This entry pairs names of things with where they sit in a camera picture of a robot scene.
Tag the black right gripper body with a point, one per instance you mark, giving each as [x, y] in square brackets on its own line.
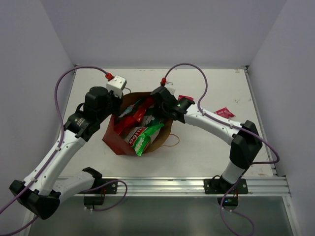
[160, 111]

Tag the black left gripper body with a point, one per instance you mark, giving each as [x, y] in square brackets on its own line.
[116, 103]

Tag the small pink candy packet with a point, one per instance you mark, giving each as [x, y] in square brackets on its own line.
[183, 96]

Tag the teal candy bag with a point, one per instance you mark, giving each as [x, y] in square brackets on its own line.
[131, 109]

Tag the red fruit candy bag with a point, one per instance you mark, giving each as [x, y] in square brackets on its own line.
[132, 119]

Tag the red paper bag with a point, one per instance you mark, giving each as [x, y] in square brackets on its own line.
[116, 141]

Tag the green Chuba chips bag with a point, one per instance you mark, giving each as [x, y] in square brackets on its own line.
[139, 138]

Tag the small red candy packet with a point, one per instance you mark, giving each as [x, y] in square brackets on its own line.
[225, 113]

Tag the green white snack pack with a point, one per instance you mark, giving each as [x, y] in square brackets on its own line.
[149, 119]

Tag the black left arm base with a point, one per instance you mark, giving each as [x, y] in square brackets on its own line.
[101, 189]

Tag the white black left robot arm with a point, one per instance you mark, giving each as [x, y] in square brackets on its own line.
[41, 192]

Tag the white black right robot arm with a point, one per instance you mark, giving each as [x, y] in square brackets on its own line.
[242, 138]

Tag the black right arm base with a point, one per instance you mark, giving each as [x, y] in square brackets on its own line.
[218, 186]

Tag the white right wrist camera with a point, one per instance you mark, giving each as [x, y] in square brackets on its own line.
[171, 88]

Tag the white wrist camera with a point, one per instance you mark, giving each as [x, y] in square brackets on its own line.
[171, 88]
[116, 85]

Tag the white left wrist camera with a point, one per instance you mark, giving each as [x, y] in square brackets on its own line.
[116, 85]

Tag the aluminium rail frame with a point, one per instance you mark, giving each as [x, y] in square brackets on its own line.
[194, 187]

